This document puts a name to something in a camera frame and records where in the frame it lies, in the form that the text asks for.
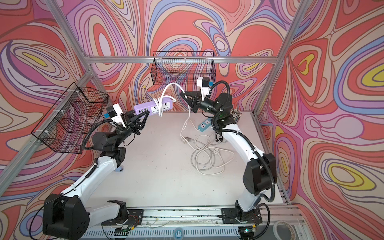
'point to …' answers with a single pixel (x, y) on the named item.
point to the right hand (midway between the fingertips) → (180, 98)
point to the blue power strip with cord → (203, 125)
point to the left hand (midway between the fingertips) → (149, 113)
